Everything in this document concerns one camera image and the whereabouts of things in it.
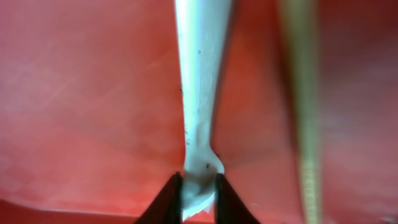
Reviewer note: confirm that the red serving tray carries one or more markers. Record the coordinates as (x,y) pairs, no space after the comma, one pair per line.
(92,118)

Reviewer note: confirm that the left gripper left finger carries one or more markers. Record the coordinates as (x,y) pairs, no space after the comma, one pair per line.
(166,208)

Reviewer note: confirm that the white plastic fork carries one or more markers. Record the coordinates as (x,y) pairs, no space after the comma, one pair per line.
(202,26)

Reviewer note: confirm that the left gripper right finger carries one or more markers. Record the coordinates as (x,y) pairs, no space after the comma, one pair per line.
(229,208)

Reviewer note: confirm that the wooden chopstick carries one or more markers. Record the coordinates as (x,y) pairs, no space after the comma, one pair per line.
(299,26)

